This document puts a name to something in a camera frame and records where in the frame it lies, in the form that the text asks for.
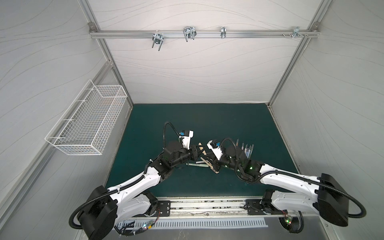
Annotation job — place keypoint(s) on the lavender white pen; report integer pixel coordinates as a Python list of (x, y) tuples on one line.
[(251, 150)]

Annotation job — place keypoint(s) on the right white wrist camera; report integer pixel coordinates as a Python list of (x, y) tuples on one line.
[(215, 147)]

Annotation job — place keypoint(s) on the green table mat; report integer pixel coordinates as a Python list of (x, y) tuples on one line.
[(151, 125)]

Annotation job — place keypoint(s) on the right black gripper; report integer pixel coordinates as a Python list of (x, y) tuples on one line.
[(218, 160)]

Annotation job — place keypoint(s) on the aluminium crossbar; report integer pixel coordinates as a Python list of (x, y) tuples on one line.
[(201, 34)]

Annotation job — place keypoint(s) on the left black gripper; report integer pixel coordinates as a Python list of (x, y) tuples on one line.
[(193, 153)]

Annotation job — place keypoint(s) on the light green pen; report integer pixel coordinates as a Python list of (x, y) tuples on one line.
[(198, 165)]

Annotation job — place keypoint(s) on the small metal bracket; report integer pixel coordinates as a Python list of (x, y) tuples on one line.
[(223, 32)]

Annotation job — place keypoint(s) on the white slotted cable duct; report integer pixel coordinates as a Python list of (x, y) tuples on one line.
[(215, 223)]

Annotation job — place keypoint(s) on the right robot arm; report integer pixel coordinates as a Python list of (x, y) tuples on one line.
[(321, 195)]

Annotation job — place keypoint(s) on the metal hook bracket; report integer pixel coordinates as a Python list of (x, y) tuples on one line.
[(296, 33)]

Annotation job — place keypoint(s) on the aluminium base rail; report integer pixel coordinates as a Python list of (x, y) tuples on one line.
[(212, 207)]

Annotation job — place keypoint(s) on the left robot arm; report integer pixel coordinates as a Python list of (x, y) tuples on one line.
[(106, 207)]

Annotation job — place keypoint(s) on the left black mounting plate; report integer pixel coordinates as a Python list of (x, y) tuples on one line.
[(159, 208)]

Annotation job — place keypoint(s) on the metal U-bolt clamp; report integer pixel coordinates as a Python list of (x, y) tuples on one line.
[(157, 39)]

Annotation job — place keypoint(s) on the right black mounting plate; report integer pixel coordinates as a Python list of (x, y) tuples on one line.
[(258, 207)]

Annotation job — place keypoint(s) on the white wire basket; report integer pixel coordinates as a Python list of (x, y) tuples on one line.
[(85, 127)]

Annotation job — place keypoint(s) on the black mounting plate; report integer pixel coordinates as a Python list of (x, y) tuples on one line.
[(159, 208), (258, 207)]

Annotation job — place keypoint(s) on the metal U-bolt hook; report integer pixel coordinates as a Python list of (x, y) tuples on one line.
[(189, 33)]

